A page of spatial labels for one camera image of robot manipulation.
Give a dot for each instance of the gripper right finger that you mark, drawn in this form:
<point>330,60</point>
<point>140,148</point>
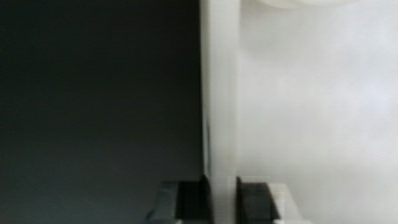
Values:
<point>264,204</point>

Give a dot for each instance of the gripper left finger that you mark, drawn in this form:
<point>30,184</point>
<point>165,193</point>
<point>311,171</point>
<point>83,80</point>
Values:
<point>183,203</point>

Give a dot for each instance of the white square tabletop part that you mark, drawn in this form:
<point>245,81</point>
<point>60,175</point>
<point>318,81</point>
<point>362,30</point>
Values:
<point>300,106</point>

